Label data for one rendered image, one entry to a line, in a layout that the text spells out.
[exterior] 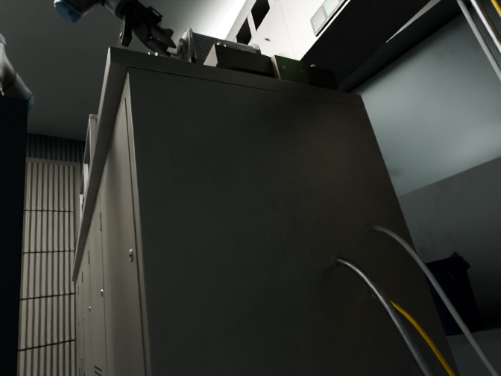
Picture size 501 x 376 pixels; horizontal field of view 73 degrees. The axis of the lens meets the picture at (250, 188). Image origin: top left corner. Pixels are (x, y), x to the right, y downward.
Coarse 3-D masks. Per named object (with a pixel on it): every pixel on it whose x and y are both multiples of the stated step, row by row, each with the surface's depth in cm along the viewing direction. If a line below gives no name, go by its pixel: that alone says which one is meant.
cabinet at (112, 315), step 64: (128, 128) 61; (192, 128) 64; (256, 128) 71; (320, 128) 81; (128, 192) 60; (192, 192) 59; (256, 192) 65; (320, 192) 73; (384, 192) 83; (128, 256) 59; (192, 256) 54; (256, 256) 60; (320, 256) 66; (384, 256) 74; (128, 320) 59; (192, 320) 50; (256, 320) 55; (320, 320) 61; (384, 320) 67
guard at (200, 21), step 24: (144, 0) 165; (168, 0) 161; (192, 0) 157; (216, 0) 154; (240, 0) 150; (168, 24) 172; (192, 24) 167; (216, 24) 163; (144, 48) 189; (168, 48) 184
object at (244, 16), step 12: (252, 0) 142; (264, 0) 140; (276, 0) 126; (240, 12) 151; (252, 12) 144; (264, 12) 146; (240, 24) 151; (252, 24) 142; (228, 36) 162; (240, 36) 156; (252, 36) 142
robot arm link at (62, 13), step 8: (56, 0) 100; (64, 0) 100; (72, 0) 100; (80, 0) 101; (88, 0) 104; (96, 0) 107; (56, 8) 103; (64, 8) 100; (72, 8) 101; (80, 8) 103; (88, 8) 106; (64, 16) 104; (72, 16) 102; (80, 16) 105
